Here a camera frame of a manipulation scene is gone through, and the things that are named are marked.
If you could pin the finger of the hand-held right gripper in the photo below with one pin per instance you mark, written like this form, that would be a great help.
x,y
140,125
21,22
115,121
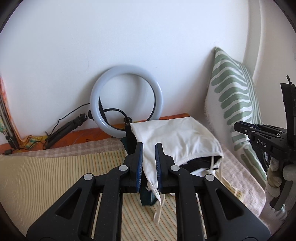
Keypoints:
x,y
245,128
272,130

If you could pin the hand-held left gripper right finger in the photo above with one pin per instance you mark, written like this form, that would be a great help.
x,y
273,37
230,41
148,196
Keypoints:
x,y
159,166

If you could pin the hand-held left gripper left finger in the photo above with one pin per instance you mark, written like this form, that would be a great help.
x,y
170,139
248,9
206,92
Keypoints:
x,y
139,166

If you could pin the white camisole top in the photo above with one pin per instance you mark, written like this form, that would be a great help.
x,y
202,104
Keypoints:
x,y
175,136

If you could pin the person's right hand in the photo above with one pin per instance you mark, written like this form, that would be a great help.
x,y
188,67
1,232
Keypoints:
x,y
274,176

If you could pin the dark teal garment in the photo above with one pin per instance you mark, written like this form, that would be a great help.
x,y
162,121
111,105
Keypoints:
x,y
148,197

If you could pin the green striped pillow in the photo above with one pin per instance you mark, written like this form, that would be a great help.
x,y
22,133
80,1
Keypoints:
x,y
231,92

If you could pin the pink checked mattress cover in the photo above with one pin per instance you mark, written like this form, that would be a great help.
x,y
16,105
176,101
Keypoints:
x,y
242,176

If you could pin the orange patterned cloth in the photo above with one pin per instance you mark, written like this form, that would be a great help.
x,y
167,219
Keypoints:
x,y
92,134

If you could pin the yellow striped sheet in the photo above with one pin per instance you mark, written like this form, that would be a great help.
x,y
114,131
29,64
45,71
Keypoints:
x,y
46,176

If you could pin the silver tripod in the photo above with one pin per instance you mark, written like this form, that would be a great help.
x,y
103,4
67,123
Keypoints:
x,y
11,139

